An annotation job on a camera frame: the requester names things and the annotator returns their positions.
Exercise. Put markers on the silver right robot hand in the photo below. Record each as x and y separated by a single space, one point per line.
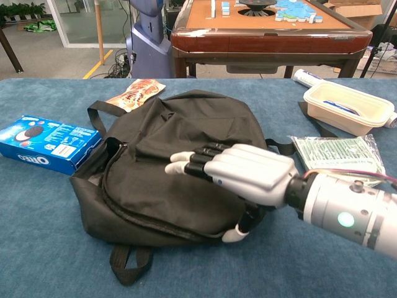
248 170

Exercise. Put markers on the black fabric backpack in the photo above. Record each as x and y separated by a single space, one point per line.
155 192

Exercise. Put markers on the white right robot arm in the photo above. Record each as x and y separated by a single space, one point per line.
341 205

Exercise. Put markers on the green plastic-wrapped dustpan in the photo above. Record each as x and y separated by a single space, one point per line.
335 152

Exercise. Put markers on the cream plastic food container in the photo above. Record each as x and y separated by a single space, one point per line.
335 118

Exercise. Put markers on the blue wrapped packet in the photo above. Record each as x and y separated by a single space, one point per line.
339 106

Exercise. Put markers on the brown mahjong table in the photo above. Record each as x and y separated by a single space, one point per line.
263 43

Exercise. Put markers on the orange snack packet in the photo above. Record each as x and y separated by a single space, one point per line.
136 93

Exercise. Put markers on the black tripod stand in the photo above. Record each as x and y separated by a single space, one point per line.
369 60

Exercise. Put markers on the black mahjong table hub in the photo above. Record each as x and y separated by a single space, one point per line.
256 6

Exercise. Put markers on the blue mahjong tile pile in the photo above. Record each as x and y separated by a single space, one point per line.
294 10

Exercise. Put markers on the white plastic basket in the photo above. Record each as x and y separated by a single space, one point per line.
381 65

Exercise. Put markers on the brown cardboard box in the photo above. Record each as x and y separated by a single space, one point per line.
356 12

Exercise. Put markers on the blue Oreo cookie box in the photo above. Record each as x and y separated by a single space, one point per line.
46 142

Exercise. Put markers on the wooden pole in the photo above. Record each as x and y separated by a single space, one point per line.
100 31

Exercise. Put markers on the blue felt table cover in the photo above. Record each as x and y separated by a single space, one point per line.
46 232

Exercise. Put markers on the green fabric heap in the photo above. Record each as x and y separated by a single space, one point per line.
40 25

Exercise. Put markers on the dark table leg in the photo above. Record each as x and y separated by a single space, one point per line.
12 52

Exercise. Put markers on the green potted plants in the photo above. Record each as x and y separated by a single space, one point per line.
21 10

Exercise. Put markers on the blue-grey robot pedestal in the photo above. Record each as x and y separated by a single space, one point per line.
149 46

